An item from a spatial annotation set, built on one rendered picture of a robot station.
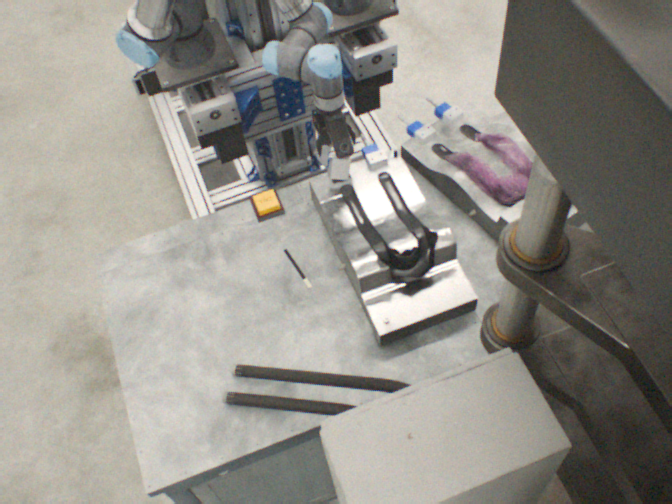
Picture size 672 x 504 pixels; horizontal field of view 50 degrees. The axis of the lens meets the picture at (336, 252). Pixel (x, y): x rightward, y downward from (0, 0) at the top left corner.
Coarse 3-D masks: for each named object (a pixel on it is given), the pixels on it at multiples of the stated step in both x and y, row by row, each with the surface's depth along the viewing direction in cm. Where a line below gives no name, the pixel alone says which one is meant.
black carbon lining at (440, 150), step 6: (462, 126) 207; (468, 126) 207; (462, 132) 206; (468, 132) 206; (474, 132) 205; (480, 132) 204; (474, 138) 204; (438, 144) 204; (432, 150) 202; (438, 150) 203; (444, 150) 203; (450, 150) 202; (438, 156) 201; (444, 156) 201; (504, 204) 189; (510, 204) 189
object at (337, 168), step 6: (330, 156) 193; (330, 162) 193; (336, 162) 191; (342, 162) 192; (348, 162) 192; (330, 168) 193; (336, 168) 192; (342, 168) 192; (348, 168) 192; (330, 174) 192; (336, 174) 192; (342, 174) 193; (348, 174) 193
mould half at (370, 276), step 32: (320, 192) 193; (384, 192) 192; (416, 192) 191; (352, 224) 187; (384, 224) 185; (352, 256) 176; (448, 256) 179; (384, 288) 178; (416, 288) 178; (448, 288) 177; (416, 320) 173
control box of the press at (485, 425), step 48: (432, 384) 100; (480, 384) 99; (528, 384) 98; (336, 432) 97; (384, 432) 96; (432, 432) 96; (480, 432) 95; (528, 432) 95; (336, 480) 98; (384, 480) 93; (432, 480) 92; (480, 480) 92; (528, 480) 100
